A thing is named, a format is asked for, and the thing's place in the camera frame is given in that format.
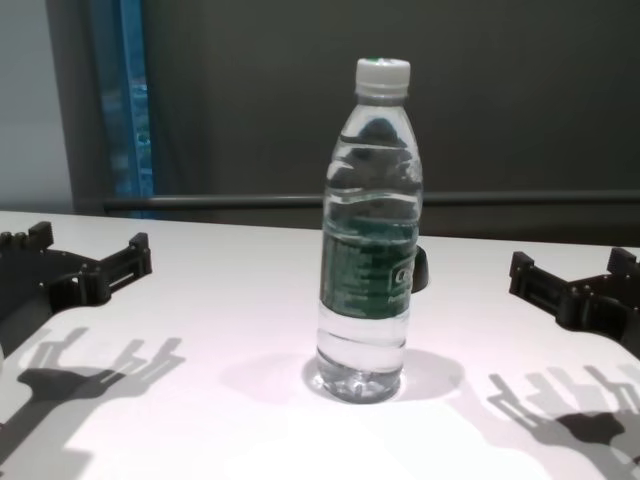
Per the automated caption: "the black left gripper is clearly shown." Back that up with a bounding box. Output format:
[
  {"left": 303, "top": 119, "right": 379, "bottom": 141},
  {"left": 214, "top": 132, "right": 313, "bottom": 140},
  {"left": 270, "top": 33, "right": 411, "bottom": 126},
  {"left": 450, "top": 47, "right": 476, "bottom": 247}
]
[{"left": 0, "top": 221, "right": 154, "bottom": 324}]

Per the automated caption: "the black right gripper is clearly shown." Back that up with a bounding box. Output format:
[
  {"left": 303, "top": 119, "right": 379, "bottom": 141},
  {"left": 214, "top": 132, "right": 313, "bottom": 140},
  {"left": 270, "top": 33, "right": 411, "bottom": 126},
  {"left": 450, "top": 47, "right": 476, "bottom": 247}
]
[{"left": 508, "top": 247, "right": 640, "bottom": 359}]

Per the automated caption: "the clear water bottle green label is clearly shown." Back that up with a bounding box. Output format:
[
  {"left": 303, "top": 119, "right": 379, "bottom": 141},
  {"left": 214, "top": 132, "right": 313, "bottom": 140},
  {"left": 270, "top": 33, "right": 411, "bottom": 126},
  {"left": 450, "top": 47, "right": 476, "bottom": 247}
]
[{"left": 315, "top": 57, "right": 424, "bottom": 405}]

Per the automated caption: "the grey metal handrail bar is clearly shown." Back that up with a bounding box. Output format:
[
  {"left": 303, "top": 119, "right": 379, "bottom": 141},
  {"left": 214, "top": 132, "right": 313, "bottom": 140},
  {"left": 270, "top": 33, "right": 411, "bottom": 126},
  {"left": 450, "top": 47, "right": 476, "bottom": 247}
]
[{"left": 103, "top": 192, "right": 640, "bottom": 212}]

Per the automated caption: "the green YES button black base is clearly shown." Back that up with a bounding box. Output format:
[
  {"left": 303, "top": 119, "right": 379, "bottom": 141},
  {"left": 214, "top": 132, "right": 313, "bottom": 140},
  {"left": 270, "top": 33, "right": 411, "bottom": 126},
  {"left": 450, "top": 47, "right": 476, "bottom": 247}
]
[{"left": 410, "top": 247, "right": 431, "bottom": 294}]

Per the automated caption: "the blue window frame strip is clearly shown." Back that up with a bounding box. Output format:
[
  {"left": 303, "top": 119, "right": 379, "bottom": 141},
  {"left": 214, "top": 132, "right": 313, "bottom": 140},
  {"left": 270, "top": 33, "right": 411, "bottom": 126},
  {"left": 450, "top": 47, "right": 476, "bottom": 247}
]
[{"left": 92, "top": 0, "right": 154, "bottom": 221}]

